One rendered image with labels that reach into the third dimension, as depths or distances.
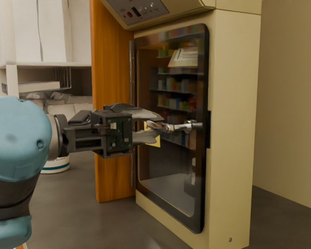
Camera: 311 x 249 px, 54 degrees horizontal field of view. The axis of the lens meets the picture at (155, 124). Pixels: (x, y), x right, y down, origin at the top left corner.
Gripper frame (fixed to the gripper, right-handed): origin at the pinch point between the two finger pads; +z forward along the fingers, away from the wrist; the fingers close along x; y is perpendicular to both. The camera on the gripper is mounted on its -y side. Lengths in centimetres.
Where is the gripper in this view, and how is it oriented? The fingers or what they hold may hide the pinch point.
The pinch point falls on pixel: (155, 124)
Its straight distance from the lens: 62.3
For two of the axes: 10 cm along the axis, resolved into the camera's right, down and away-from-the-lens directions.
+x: 0.0, -9.9, -1.6
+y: 5.0, 1.4, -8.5
